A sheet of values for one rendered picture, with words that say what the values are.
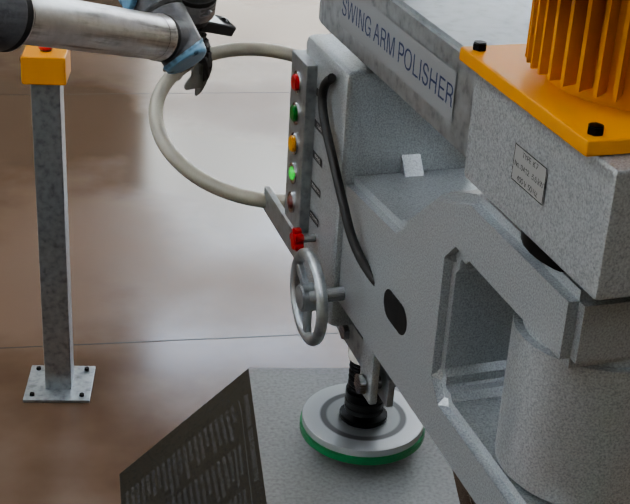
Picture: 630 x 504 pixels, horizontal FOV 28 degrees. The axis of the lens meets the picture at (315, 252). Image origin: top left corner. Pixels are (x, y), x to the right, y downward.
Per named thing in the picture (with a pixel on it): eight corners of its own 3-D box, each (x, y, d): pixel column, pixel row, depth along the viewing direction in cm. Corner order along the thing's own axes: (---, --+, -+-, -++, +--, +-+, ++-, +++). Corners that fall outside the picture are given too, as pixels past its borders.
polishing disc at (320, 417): (418, 390, 229) (419, 385, 229) (428, 460, 210) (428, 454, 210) (302, 385, 229) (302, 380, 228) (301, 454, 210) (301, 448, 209)
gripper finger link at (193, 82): (179, 103, 271) (177, 66, 265) (200, 92, 275) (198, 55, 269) (189, 108, 270) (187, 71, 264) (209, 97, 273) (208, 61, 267)
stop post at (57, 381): (95, 368, 401) (86, 38, 352) (89, 403, 383) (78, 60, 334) (32, 367, 399) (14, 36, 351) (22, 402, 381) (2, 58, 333)
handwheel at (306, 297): (374, 358, 190) (382, 270, 183) (311, 365, 187) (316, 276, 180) (342, 310, 202) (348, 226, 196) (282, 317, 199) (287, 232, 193)
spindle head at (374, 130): (498, 381, 191) (537, 103, 171) (362, 399, 184) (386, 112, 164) (411, 274, 221) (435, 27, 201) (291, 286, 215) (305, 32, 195)
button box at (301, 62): (314, 233, 203) (324, 64, 190) (298, 234, 202) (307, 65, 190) (299, 212, 210) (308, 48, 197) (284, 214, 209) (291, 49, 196)
